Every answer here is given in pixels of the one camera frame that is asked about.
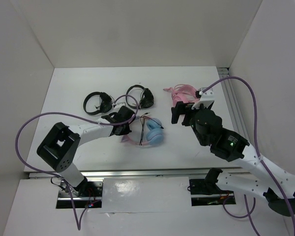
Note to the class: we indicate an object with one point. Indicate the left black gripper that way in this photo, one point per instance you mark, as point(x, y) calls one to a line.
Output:
point(125, 131)

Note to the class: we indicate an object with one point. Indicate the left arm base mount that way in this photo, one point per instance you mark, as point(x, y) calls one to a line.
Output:
point(91, 197)

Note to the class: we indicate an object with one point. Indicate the left black headphones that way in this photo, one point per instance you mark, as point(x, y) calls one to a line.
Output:
point(97, 103)

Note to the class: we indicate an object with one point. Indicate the right aluminium rail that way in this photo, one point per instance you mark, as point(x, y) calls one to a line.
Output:
point(234, 109)

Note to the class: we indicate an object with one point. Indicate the pink gaming headset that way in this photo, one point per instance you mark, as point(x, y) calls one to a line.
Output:
point(182, 93)

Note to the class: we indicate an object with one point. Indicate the middle black headphones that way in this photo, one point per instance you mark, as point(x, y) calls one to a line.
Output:
point(146, 98)

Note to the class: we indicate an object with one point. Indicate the black headphones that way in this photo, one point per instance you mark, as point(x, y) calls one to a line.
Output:
point(97, 103)
point(146, 98)

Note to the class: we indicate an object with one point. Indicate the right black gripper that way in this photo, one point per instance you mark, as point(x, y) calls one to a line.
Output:
point(181, 107)

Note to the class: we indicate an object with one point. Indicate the front aluminium rail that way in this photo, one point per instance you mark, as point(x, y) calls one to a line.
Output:
point(146, 173)

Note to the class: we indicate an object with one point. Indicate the pink blue cat-ear headphones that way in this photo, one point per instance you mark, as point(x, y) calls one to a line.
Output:
point(152, 133)

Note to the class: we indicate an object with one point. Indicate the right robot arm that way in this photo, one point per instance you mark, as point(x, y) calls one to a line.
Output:
point(272, 184)

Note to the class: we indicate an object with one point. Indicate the aluminium rail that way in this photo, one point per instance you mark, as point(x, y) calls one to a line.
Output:
point(234, 109)
point(146, 173)

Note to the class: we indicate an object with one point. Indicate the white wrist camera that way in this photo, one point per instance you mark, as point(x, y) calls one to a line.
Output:
point(117, 106)
point(205, 98)

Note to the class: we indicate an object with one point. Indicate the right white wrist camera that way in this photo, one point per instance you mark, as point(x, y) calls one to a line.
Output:
point(205, 98)

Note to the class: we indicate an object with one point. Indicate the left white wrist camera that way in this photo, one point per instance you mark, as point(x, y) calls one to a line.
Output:
point(117, 106)

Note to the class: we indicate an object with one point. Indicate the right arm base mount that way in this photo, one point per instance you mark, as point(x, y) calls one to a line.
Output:
point(205, 195)

